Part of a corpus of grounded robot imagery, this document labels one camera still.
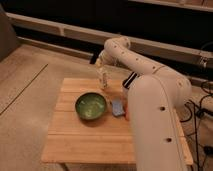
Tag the white bottle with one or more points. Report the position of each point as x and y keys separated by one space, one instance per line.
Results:
x=103 y=78

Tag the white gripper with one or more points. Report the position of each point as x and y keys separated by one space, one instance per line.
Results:
x=100 y=63

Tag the wooden table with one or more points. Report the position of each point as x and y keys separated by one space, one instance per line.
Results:
x=70 y=140

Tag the green bowl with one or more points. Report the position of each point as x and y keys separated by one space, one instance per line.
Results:
x=90 y=106

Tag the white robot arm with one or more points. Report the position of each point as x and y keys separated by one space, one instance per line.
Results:
x=152 y=98

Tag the striped black white cup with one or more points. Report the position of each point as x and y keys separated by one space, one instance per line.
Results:
x=127 y=82

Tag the orange carrot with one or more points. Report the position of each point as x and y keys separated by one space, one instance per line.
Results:
x=126 y=112

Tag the blue sponge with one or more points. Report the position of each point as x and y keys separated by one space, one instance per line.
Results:
x=117 y=107

